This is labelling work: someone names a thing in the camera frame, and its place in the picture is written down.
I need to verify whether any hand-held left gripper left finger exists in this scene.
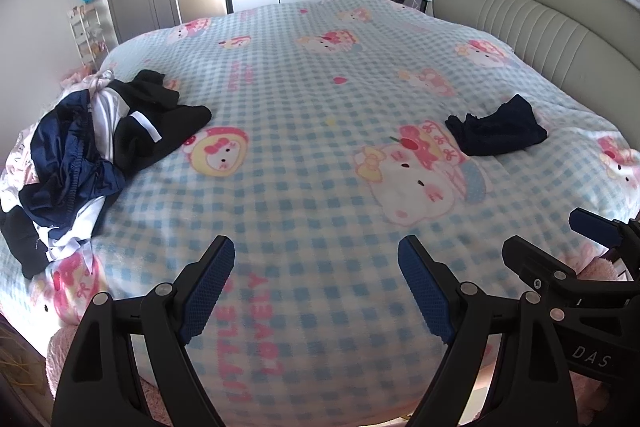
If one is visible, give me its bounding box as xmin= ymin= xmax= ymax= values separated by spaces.
xmin=51 ymin=235 xmax=236 ymax=427

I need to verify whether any pink printed garment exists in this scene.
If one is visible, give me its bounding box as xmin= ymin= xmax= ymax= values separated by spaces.
xmin=0 ymin=127 xmax=43 ymax=212

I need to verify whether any black garment with white stripe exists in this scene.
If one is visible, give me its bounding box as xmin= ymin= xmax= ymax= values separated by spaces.
xmin=107 ymin=69 xmax=212 ymax=170

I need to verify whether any white shelf rack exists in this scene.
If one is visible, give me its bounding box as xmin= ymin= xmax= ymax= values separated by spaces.
xmin=67 ymin=2 xmax=118 ymax=72

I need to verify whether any person's right forearm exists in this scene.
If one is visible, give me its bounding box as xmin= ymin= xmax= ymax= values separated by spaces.
xmin=569 ymin=254 xmax=635 ymax=427

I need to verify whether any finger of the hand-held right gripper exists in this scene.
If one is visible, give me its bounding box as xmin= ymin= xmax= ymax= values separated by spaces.
xmin=569 ymin=207 xmax=640 ymax=280
xmin=502 ymin=235 xmax=583 ymax=298

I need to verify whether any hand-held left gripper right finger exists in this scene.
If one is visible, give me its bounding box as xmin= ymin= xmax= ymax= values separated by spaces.
xmin=397 ymin=235 xmax=576 ymax=427

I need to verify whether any folded navy garment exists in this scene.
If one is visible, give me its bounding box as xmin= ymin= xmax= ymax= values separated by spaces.
xmin=445 ymin=94 xmax=549 ymax=158

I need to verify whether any grey padded headboard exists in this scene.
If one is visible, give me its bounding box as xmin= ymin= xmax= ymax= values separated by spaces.
xmin=430 ymin=0 xmax=640 ymax=118

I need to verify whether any printed checkered blanket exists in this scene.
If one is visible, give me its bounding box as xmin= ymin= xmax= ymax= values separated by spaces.
xmin=0 ymin=0 xmax=640 ymax=413

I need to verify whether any black cloth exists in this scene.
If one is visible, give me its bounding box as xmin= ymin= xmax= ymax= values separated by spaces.
xmin=0 ymin=207 xmax=51 ymax=280

